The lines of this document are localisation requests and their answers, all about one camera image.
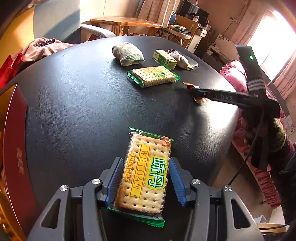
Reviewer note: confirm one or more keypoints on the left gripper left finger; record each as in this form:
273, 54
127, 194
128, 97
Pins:
57, 221

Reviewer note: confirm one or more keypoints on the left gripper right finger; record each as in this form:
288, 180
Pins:
218, 214

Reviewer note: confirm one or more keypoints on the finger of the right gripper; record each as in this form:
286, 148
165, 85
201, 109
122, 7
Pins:
234, 98

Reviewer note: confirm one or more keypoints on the red snack wrapper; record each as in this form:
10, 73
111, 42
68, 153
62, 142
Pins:
195, 92

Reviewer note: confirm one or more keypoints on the beige white sock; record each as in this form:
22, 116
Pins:
182, 62

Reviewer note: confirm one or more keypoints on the cracker pack green wrapper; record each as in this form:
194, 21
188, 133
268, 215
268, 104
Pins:
142, 188

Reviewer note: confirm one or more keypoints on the person right hand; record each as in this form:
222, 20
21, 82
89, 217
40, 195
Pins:
250, 124

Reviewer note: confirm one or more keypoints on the red gift box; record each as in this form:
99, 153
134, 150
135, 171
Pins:
19, 207

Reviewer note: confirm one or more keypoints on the green yellow small box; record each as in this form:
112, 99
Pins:
164, 59

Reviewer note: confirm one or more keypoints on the wooden shelf desk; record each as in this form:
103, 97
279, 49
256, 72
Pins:
186, 31

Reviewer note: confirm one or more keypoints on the green rolled sock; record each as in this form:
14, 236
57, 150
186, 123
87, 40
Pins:
127, 54

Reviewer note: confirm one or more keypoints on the wooden table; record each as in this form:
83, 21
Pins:
120, 25

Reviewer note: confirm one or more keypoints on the red cloth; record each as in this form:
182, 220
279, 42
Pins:
9, 69

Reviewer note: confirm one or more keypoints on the grey armchair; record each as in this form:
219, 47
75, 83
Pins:
90, 32

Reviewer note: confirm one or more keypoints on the pink brown cloth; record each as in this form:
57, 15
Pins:
40, 48

